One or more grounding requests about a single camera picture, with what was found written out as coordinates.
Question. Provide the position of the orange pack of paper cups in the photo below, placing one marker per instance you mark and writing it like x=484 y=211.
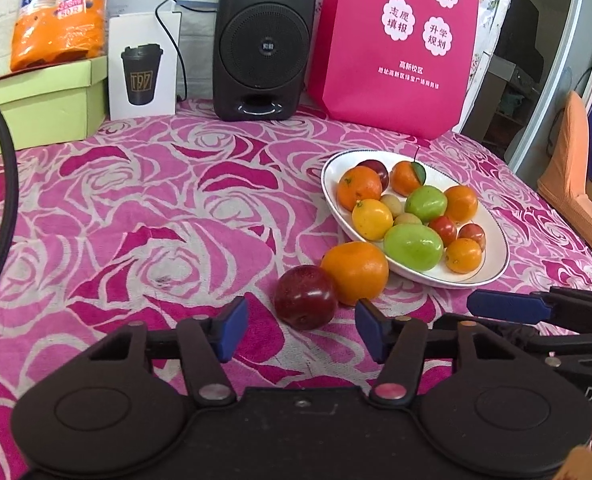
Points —
x=55 y=25

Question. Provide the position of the orange covered chair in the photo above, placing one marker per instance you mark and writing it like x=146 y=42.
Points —
x=571 y=175

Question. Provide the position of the small red green apple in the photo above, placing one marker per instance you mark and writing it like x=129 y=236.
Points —
x=443 y=230

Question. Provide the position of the orange with green leaf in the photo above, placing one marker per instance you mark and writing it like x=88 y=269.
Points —
x=405 y=179

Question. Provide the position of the yellowish orange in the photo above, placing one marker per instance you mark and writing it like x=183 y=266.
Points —
x=372 y=220

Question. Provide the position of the pink sign with Chinese text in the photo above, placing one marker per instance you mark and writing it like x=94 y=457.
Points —
x=376 y=60

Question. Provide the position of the black speaker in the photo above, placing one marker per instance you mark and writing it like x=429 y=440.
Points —
x=261 y=50

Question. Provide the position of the small yellowish apricot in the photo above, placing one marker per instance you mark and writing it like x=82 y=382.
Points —
x=391 y=205
x=407 y=220

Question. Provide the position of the white box with cup print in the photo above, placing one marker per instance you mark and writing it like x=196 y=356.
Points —
x=143 y=75

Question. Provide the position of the white plate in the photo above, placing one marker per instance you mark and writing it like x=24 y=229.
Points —
x=486 y=260

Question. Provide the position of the white door frame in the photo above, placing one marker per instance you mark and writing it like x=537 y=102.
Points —
x=551 y=60

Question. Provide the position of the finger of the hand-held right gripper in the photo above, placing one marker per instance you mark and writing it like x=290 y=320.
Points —
x=506 y=305
x=506 y=332

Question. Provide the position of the dark red plum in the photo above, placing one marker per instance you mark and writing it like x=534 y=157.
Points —
x=306 y=297
x=379 y=170

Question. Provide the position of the small orange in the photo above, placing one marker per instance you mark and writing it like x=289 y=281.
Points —
x=463 y=255

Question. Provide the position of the large orange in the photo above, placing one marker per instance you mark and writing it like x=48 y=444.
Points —
x=461 y=203

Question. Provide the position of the person's right hand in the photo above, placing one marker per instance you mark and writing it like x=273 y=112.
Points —
x=583 y=462

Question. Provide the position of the pink floral tablecloth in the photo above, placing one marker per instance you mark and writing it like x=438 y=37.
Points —
x=150 y=210

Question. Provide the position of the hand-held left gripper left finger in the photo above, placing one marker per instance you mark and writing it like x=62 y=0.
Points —
x=233 y=330

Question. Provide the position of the light green shoebox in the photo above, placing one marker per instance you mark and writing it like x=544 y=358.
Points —
x=40 y=110

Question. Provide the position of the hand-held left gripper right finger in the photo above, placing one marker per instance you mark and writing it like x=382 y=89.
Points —
x=371 y=330

